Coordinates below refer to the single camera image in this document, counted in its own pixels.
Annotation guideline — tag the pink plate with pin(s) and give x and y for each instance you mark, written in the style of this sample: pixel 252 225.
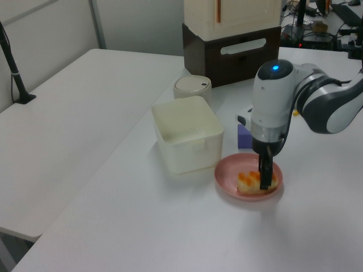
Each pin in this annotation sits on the pink plate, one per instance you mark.
pixel 229 173

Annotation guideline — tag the black camera stand pole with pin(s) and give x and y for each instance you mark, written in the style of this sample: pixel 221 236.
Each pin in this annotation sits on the black camera stand pole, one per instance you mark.
pixel 14 71

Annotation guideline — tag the purple cube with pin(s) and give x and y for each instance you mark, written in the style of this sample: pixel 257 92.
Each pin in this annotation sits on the purple cube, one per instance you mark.
pixel 244 139

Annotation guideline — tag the small round lidded bin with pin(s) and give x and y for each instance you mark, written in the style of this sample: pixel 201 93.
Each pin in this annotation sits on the small round lidded bin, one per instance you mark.
pixel 193 86

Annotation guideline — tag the black keyboard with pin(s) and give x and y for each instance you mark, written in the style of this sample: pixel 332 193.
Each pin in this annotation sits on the black keyboard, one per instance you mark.
pixel 347 12

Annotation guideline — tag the grey partition post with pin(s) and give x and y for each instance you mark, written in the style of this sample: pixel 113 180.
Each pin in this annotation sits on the grey partition post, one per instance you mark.
pixel 97 22

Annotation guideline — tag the black box with red light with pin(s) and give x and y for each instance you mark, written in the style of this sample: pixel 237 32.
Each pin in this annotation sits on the black box with red light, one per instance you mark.
pixel 316 41

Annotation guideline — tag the black table clamp mount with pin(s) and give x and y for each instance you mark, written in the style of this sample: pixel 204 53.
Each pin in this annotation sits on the black table clamp mount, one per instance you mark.
pixel 354 45

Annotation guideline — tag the black monitor stand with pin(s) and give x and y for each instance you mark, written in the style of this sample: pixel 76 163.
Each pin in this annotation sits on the black monitor stand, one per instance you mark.
pixel 301 14

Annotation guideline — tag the cream square plastic container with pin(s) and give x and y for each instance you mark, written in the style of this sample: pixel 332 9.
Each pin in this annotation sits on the cream square plastic container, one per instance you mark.
pixel 184 133

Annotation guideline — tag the small brown cardboard object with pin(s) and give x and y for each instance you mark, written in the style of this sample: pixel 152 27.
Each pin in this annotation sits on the small brown cardboard object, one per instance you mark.
pixel 319 26

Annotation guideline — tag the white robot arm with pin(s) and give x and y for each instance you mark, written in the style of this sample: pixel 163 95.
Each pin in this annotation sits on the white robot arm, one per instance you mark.
pixel 272 96

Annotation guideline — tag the orange topped bread slice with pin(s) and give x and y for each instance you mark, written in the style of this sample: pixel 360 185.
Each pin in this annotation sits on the orange topped bread slice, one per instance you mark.
pixel 249 184

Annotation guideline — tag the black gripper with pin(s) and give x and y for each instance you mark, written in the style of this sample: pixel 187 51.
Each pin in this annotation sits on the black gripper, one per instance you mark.
pixel 265 146

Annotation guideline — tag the dark brown drawer box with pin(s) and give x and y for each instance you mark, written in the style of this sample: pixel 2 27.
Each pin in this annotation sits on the dark brown drawer box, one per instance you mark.
pixel 215 62

